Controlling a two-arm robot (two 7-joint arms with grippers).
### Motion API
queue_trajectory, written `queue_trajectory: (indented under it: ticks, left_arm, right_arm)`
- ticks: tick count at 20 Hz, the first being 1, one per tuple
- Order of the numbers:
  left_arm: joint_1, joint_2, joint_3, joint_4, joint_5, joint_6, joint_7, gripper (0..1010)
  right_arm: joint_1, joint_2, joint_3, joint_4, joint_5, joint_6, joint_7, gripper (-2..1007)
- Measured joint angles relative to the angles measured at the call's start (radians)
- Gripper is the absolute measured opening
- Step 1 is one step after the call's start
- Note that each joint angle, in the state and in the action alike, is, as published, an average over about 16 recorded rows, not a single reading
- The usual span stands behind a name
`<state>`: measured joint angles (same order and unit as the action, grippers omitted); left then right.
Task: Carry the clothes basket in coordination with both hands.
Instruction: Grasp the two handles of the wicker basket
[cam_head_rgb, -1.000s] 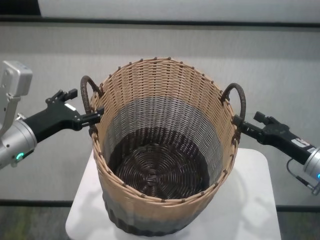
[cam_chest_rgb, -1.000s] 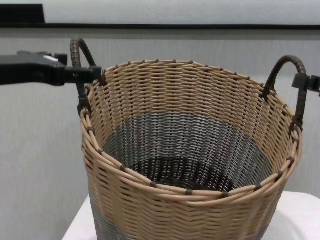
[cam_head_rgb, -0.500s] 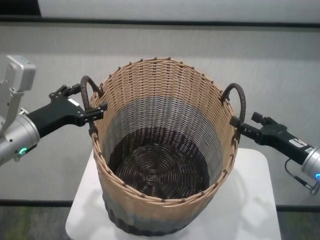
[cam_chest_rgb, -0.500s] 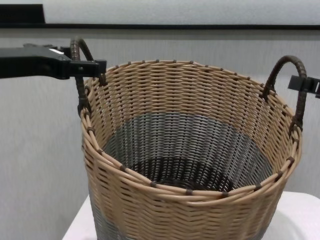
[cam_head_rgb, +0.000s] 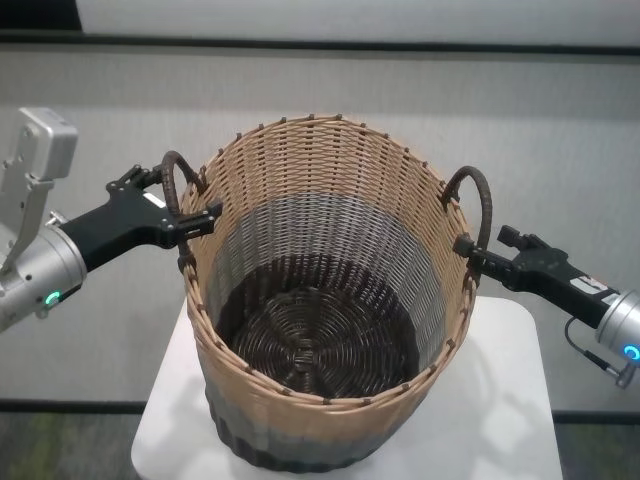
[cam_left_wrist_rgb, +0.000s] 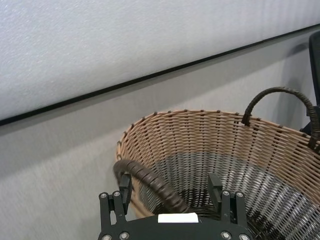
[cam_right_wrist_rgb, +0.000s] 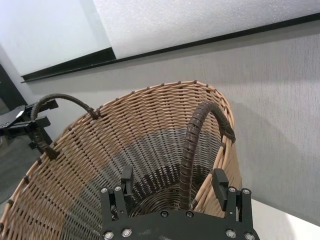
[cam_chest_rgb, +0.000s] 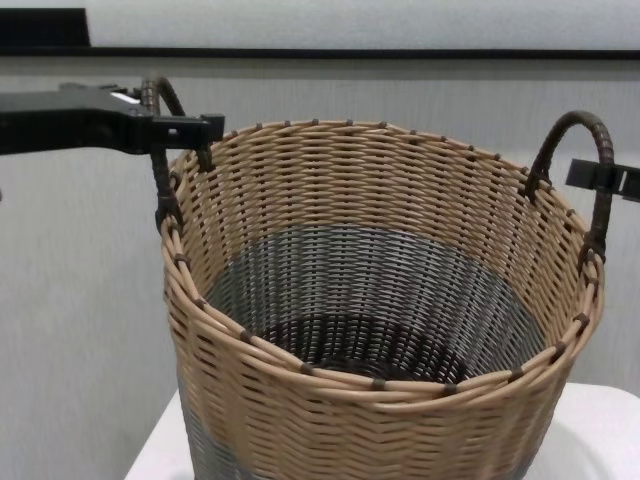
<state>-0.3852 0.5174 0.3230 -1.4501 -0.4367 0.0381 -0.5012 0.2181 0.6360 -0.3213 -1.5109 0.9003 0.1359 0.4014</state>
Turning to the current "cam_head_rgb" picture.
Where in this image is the black partition base strip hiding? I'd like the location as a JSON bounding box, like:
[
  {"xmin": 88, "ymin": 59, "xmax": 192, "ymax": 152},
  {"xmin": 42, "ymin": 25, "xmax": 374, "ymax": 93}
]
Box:
[{"xmin": 0, "ymin": 398, "xmax": 640, "ymax": 426}]

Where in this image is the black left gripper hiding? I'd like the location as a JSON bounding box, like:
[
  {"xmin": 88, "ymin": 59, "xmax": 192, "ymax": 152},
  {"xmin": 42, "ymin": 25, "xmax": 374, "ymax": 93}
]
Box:
[{"xmin": 57, "ymin": 163, "xmax": 225, "ymax": 274}]

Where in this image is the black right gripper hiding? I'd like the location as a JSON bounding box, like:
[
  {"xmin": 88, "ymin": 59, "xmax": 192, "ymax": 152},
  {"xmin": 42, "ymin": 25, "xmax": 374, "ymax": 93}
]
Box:
[{"xmin": 452, "ymin": 224, "xmax": 622, "ymax": 330}]

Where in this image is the tan and grey wicker basket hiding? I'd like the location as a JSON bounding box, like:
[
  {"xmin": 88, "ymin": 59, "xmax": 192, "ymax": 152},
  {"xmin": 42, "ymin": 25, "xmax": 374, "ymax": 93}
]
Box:
[{"xmin": 160, "ymin": 113, "xmax": 496, "ymax": 474}]

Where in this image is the white rounded square stand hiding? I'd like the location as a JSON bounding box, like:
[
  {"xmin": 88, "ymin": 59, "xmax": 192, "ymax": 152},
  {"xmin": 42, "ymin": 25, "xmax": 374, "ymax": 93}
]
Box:
[{"xmin": 130, "ymin": 294, "xmax": 565, "ymax": 480}]

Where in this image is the black horizontal wall rail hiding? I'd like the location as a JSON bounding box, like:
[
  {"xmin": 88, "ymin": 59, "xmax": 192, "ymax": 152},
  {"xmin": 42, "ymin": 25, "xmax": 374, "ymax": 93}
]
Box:
[{"xmin": 0, "ymin": 29, "xmax": 640, "ymax": 54}]

